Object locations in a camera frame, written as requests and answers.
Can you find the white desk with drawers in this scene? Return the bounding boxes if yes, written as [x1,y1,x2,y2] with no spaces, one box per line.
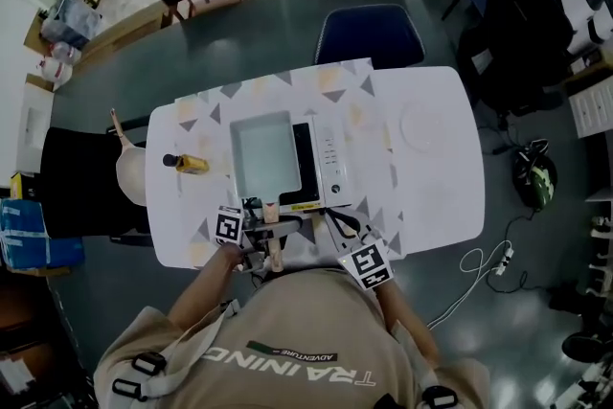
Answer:
[568,79,613,140]

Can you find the person's beige shirt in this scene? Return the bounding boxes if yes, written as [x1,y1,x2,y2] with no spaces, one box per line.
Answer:
[93,265,492,409]

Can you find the blue chair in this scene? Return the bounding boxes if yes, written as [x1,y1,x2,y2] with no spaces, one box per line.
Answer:
[313,3,426,69]

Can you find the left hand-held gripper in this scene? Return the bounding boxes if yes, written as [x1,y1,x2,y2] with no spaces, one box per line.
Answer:
[213,203,303,275]

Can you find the yellow oil bottle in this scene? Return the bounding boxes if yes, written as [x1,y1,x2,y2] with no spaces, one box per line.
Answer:
[161,151,211,174]

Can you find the black shoe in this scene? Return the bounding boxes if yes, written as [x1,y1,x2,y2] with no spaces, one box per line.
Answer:
[562,329,613,365]

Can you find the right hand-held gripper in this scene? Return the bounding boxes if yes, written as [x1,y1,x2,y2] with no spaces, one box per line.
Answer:
[321,205,395,292]

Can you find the person's right forearm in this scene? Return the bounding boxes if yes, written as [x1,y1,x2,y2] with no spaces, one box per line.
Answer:
[373,275,442,365]

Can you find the white cable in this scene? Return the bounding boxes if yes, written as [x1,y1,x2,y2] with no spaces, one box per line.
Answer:
[425,239,509,331]

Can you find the white microwave oven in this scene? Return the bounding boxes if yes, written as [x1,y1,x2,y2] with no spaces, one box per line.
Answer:
[238,112,358,213]

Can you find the clear plastic bag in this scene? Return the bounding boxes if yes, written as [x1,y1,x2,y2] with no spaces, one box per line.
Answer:
[40,0,104,49]

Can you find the white plastic bag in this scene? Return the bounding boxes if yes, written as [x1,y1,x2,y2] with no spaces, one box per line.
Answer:
[40,40,82,85]

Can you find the black office chair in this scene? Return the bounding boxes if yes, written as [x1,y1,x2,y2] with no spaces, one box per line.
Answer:
[457,0,579,114]

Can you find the blue cardboard box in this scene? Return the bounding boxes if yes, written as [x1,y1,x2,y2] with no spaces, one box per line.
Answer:
[0,198,86,274]

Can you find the person's left forearm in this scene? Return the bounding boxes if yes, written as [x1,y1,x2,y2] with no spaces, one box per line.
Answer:
[167,243,245,327]

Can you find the triangle patterned table mat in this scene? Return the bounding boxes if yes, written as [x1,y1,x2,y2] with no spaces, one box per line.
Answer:
[172,57,408,269]

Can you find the beige frying pan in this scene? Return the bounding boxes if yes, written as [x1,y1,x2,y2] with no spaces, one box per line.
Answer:
[108,107,149,207]

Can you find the white power strip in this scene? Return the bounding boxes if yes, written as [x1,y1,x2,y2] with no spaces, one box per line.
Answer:
[495,241,516,277]

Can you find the black cable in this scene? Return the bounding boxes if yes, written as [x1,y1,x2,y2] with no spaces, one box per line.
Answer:
[486,205,545,296]

